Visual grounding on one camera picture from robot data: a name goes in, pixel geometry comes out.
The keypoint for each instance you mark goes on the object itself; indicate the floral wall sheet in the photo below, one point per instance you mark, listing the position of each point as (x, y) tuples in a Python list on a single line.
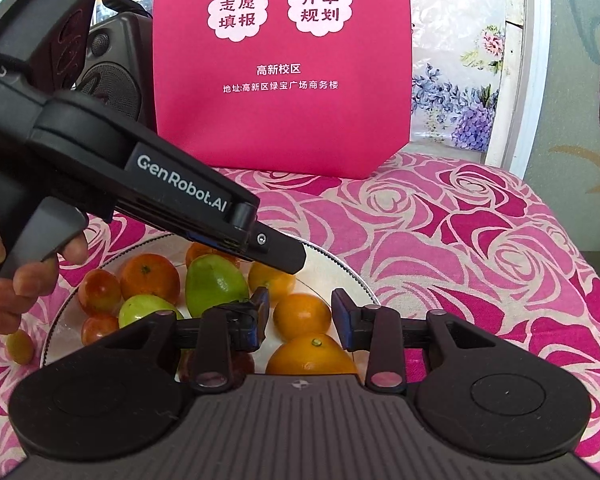
[(455, 85)]

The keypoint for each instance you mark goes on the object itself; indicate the large oval orange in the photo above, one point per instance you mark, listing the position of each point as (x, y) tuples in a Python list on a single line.
[(312, 357)]

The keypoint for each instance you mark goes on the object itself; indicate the small mandarin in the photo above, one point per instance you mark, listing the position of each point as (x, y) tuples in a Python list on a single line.
[(200, 254)]

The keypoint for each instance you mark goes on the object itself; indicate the dark red plum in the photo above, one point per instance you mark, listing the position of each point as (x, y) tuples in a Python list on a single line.
[(241, 364)]

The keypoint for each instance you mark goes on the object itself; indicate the cartoon bear door panel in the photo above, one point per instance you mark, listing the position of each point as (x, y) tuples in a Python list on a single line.
[(570, 60)]

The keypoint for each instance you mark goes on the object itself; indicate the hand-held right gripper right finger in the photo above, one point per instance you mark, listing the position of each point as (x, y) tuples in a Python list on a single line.
[(341, 320)]

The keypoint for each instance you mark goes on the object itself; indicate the green plum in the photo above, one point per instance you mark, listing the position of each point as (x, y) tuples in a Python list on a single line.
[(215, 282), (145, 310)]

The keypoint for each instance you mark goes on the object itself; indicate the small red-green plum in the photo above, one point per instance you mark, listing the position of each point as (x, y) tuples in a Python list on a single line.
[(100, 327)]

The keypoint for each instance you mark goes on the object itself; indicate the pink tote bag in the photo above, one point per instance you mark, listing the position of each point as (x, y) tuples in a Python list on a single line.
[(280, 125)]

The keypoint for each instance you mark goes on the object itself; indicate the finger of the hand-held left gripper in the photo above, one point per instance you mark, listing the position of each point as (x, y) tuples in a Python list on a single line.
[(205, 241), (280, 252)]

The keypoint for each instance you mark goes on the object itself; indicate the mandarin with green stem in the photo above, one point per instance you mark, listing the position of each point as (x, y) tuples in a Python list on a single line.
[(150, 280)]

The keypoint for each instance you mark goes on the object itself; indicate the small yellow-orange citrus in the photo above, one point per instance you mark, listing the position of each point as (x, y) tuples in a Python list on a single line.
[(272, 282)]

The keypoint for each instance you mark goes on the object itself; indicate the person's left hand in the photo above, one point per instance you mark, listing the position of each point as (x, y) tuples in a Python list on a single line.
[(25, 280)]

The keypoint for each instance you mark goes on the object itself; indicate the small yellow-green plum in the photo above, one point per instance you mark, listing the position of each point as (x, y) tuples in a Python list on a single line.
[(20, 346)]

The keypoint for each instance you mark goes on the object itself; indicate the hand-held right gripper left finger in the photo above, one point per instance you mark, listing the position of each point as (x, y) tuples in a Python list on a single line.
[(260, 315)]

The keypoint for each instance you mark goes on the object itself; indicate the black speaker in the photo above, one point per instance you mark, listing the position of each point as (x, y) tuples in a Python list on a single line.
[(115, 75)]

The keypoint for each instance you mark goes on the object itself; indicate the pink rose-print tablecloth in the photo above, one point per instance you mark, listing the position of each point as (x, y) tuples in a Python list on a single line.
[(430, 240)]

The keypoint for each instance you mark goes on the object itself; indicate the white door frame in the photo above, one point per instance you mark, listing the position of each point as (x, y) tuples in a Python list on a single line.
[(522, 60)]

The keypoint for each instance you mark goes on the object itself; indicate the white plate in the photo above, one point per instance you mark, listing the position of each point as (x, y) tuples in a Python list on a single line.
[(350, 280)]

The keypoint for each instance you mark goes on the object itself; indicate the small round orange citrus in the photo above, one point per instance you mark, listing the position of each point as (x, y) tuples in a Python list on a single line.
[(301, 316)]

